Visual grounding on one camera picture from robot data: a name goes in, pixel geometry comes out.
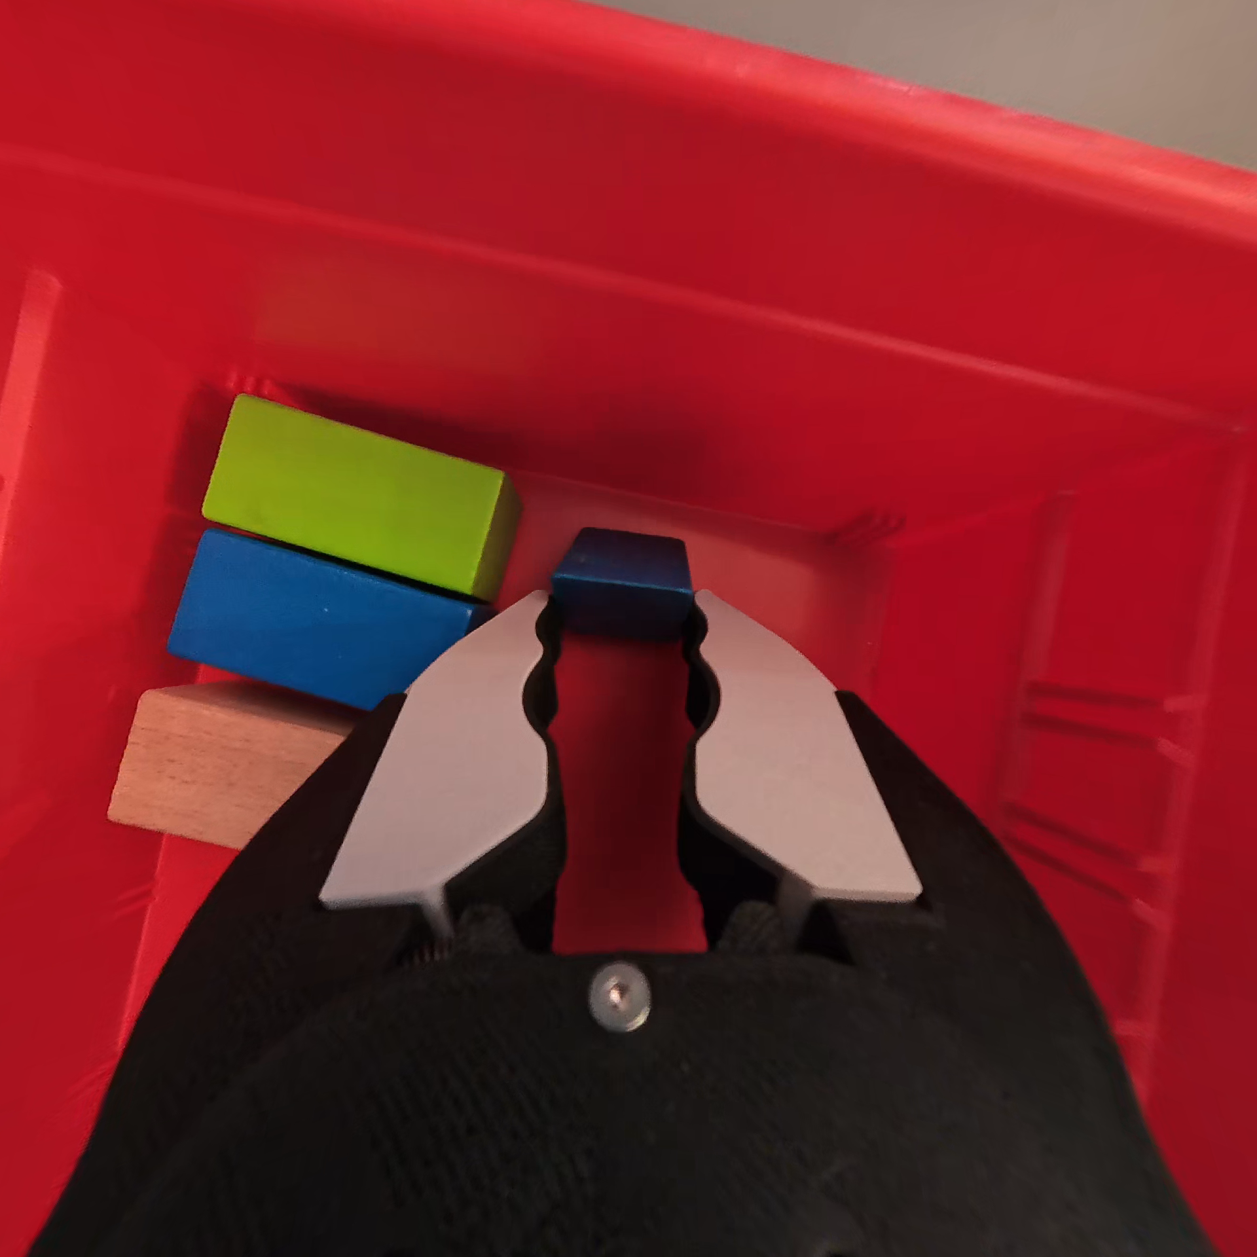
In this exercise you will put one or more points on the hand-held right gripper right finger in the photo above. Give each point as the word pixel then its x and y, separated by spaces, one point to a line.
pixel 800 775

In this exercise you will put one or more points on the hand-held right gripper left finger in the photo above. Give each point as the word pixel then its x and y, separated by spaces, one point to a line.
pixel 441 775

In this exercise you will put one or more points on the blue wooden block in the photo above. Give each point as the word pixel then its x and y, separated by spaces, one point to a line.
pixel 621 584
pixel 303 618

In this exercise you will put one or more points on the tan wooden block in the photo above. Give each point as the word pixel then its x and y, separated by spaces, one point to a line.
pixel 215 766

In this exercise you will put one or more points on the green wooden block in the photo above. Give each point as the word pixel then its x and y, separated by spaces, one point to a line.
pixel 353 491

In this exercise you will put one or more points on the red plastic bin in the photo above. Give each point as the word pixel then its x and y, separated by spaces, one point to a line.
pixel 785 295

